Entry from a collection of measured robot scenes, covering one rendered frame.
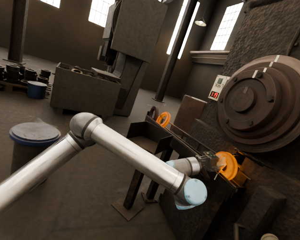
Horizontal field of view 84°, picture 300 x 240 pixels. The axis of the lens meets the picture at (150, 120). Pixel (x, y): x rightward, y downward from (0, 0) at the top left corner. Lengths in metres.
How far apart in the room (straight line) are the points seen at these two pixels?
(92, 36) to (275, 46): 9.89
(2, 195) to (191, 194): 0.74
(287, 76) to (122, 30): 2.69
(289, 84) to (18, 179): 1.17
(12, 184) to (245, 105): 1.05
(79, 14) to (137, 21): 7.59
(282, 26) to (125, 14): 2.45
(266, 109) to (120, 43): 2.71
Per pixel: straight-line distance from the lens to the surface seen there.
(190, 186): 0.67
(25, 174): 0.91
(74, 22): 10.66
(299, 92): 0.86
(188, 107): 3.76
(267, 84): 0.85
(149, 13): 3.41
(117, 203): 1.58
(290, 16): 1.27
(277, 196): 0.90
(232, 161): 1.01
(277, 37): 1.24
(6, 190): 0.93
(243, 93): 0.89
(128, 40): 3.22
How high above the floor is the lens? 1.09
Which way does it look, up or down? 15 degrees down
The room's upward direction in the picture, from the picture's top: 19 degrees clockwise
